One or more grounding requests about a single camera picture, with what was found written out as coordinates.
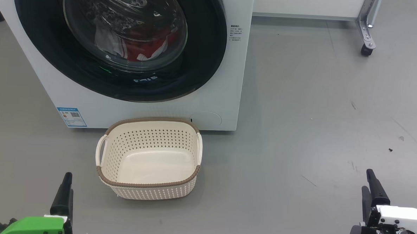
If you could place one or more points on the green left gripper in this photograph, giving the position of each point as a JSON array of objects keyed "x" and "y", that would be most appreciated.
[{"x": 34, "y": 227}]

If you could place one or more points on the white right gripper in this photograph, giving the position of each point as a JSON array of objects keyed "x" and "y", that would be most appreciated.
[{"x": 401, "y": 217}]

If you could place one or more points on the red white-striped garment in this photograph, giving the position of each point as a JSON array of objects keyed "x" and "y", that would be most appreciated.
[{"x": 144, "y": 45}]

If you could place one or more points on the grey washing machine door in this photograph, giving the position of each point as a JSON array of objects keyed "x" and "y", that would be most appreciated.
[{"x": 204, "y": 53}]

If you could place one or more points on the cream perforated laundry basket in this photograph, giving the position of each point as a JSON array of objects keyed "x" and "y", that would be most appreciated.
[{"x": 150, "y": 163}]

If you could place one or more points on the white front-load washing machine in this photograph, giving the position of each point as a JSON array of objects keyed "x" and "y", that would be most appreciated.
[{"x": 142, "y": 109}]

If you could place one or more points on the white partition panel on casters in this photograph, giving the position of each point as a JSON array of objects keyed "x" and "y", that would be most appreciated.
[{"x": 365, "y": 25}]

